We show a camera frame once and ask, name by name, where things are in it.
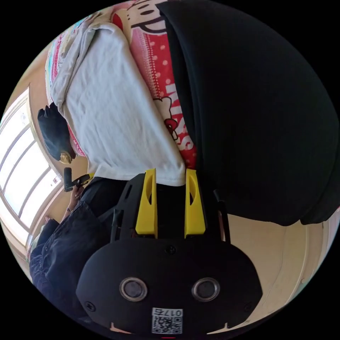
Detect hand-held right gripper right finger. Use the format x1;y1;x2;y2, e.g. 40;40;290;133
185;168;206;239

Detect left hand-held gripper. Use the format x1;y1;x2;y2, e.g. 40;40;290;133
72;173;95;189

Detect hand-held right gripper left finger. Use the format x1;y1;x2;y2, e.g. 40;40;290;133
135;168;158;239

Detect white long sleeve shirt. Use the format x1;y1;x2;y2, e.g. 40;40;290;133
49;22;186;186

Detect person's left hand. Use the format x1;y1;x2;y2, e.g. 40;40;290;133
66;185;83;214

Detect window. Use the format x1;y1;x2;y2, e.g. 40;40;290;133
0;90;65;249

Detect person's body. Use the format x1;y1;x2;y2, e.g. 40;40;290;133
28;176;129;323

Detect black garment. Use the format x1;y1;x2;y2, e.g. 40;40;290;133
156;0;340;227

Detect bed with printed pink sheet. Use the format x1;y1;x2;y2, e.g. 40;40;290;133
44;0;199;170

